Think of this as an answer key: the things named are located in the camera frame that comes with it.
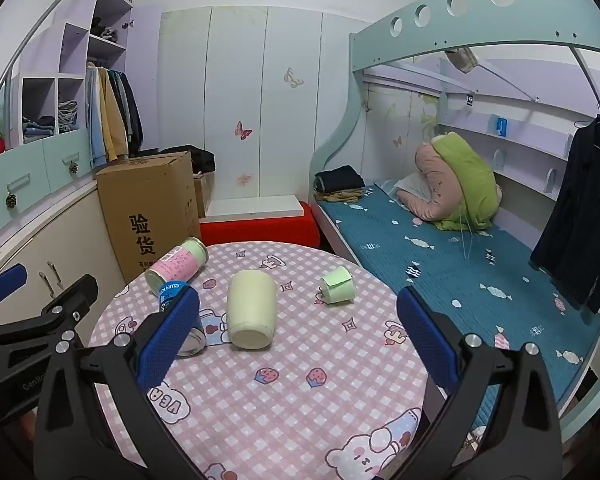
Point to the large cardboard box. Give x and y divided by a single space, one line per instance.
145 200

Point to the metal stair railing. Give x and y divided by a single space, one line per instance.
35 30

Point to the pale pink butterfly sticker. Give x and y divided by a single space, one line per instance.
244 179

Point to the white wardrobe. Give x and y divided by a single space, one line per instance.
240 60

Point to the grey hanging bag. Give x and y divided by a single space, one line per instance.
462 60

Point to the pink and green can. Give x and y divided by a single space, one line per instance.
177 265

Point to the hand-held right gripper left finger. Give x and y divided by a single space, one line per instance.
172 332

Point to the blue printed bed sheet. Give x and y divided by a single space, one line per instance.
430 280

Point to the teal drawer unit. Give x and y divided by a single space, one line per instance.
40 175

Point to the pine cone drawer knob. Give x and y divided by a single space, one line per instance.
11 201
73 168

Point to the light blue hanging shirt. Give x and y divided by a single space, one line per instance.
94 125

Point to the grey folded clothes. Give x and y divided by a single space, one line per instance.
107 34

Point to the teal bunk bed frame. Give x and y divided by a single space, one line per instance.
430 45

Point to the folded tan clothes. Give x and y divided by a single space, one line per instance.
345 196

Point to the pink checkered tablecloth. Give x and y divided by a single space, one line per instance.
280 410

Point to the blue label metal can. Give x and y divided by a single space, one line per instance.
170 292

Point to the purple stair shelf unit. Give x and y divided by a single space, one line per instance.
75 35

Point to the folded black clothes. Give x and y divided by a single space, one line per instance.
337 178

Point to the yellow hanging jacket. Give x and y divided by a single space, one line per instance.
112 120

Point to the white pillow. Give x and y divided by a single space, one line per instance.
412 191

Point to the dark hanging garments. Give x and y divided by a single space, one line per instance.
132 115

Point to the small blue box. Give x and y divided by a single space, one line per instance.
502 125

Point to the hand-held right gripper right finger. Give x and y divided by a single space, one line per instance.
427 342

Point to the cream cup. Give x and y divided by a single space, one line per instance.
250 315

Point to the red stool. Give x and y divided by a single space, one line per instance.
260 230

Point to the green and pink quilt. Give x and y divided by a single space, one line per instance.
472 180

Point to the small green cup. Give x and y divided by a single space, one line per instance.
337 286

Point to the cream butterfly sticker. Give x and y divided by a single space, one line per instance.
292 77

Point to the dark hanging jacket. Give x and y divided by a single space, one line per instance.
580 210

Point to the beige floor cabinet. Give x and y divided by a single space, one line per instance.
25 245

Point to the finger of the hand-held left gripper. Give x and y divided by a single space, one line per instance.
77 295
7 280

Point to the black cloth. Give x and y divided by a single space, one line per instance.
202 160

